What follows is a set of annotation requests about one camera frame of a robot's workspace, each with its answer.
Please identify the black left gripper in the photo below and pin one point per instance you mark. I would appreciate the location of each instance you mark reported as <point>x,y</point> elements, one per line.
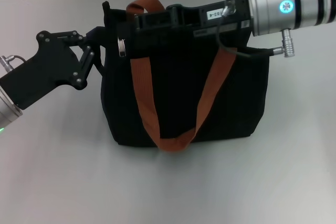
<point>44,64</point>

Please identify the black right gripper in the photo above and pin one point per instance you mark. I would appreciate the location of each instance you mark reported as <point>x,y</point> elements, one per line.
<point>194,15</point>

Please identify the long silver zipper pull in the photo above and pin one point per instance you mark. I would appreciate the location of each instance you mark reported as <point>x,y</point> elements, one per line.
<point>121,49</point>

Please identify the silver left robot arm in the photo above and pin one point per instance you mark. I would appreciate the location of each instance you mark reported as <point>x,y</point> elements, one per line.
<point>6,113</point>

